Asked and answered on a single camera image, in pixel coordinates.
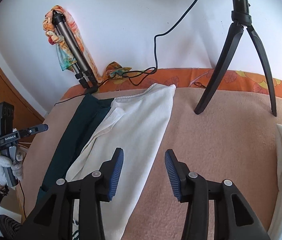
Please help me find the teal and cream printed t-shirt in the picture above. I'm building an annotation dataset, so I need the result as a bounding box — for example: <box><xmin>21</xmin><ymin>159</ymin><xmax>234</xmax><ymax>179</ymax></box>
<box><xmin>38</xmin><ymin>83</ymin><xmax>176</xmax><ymax>239</ymax></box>

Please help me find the left hand white glove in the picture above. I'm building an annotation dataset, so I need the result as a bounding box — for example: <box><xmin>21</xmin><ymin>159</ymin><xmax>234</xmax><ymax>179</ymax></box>
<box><xmin>0</xmin><ymin>151</ymin><xmax>26</xmax><ymax>187</ymax></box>

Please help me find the wooden door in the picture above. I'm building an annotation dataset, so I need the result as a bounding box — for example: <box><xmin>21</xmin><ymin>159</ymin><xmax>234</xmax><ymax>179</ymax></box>
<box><xmin>0</xmin><ymin>31</ymin><xmax>44</xmax><ymax>156</ymax></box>

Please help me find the folded silver tripod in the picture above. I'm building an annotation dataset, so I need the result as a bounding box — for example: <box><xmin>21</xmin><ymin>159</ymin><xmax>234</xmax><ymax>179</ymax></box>
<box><xmin>52</xmin><ymin>10</ymin><xmax>98</xmax><ymax>94</ymax></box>

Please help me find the colourful scarf on tripod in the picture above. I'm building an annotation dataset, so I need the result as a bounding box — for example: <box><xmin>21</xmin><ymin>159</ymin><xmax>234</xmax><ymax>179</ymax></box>
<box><xmin>43</xmin><ymin>5</ymin><xmax>131</xmax><ymax>88</ymax></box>

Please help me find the orange floral bed sheet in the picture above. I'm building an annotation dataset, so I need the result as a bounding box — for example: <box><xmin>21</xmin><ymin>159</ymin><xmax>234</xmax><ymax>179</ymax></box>
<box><xmin>62</xmin><ymin>68</ymin><xmax>282</xmax><ymax>103</ymax></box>

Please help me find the black ring light cable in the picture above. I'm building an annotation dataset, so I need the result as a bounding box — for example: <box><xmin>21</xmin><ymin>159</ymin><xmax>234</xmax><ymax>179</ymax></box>
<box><xmin>54</xmin><ymin>0</ymin><xmax>211</xmax><ymax>107</ymax></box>

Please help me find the black ring light tripod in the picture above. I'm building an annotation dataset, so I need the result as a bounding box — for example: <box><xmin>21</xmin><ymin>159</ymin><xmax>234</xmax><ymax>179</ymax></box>
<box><xmin>194</xmin><ymin>0</ymin><xmax>278</xmax><ymax>118</ymax></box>

